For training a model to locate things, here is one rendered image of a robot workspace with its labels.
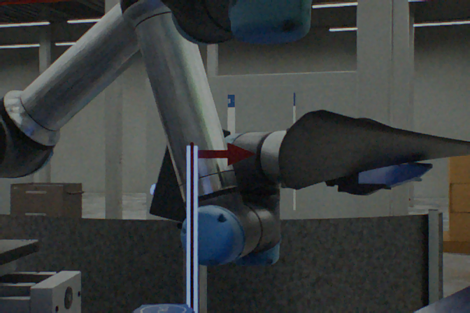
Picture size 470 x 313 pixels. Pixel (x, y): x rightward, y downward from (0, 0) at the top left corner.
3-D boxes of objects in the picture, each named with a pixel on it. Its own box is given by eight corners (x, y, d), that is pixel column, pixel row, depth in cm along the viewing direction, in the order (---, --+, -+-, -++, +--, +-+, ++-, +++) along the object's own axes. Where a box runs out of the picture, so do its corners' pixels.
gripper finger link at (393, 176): (454, 168, 76) (389, 162, 83) (424, 162, 72) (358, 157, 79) (452, 195, 76) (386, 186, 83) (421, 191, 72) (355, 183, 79)
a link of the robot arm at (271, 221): (210, 268, 92) (210, 190, 92) (238, 257, 103) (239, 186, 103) (264, 272, 90) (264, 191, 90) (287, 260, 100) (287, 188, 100)
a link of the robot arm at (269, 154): (262, 127, 92) (257, 186, 91) (285, 126, 88) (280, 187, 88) (301, 134, 96) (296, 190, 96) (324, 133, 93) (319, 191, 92)
